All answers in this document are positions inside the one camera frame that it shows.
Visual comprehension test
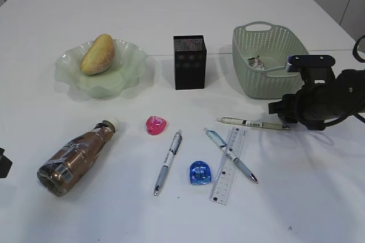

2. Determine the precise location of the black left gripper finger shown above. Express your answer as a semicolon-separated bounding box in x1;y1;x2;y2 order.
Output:
0;148;13;179

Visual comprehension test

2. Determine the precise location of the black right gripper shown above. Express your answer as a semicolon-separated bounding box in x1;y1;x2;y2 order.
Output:
268;70;364;131

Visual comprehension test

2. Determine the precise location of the pink grey paper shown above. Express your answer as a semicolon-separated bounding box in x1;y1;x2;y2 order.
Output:
248;55;267;70

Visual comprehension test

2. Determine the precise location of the yellow sugared bread bun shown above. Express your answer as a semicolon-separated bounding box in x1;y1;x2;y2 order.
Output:
80;34;115;75

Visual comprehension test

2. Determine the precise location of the cream white pen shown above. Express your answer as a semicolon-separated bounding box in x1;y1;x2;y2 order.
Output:
216;117;290;131

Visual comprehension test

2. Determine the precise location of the green plastic woven basket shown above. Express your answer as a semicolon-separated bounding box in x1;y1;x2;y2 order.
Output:
232;22;308;99

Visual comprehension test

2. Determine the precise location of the light blue pen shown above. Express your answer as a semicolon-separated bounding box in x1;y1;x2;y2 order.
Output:
204;128;259;184

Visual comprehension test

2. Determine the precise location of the blue pencil sharpener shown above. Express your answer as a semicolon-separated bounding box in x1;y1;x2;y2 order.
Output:
189;160;213;185

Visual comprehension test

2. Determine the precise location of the black mesh pen holder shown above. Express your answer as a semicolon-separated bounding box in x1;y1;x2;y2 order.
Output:
173;35;207;90

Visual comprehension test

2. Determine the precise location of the white grey-grip pen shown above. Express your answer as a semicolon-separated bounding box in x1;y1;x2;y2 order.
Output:
153;130;182;196

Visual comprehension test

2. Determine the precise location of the pink pencil sharpener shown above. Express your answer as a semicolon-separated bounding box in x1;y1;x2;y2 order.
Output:
145;116;167;135

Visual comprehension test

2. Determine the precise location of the green glass wavy plate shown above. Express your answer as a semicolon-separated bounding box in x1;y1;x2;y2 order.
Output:
55;39;147;99

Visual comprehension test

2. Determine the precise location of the brown coffee bottle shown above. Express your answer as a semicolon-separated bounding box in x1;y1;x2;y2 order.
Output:
37;117;120;197

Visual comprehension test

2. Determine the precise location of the clear plastic ruler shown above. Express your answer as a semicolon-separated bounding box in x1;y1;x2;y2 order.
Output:
210;127;246;205

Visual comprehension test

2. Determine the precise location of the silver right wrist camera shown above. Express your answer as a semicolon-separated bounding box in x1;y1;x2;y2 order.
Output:
285;55;335;88

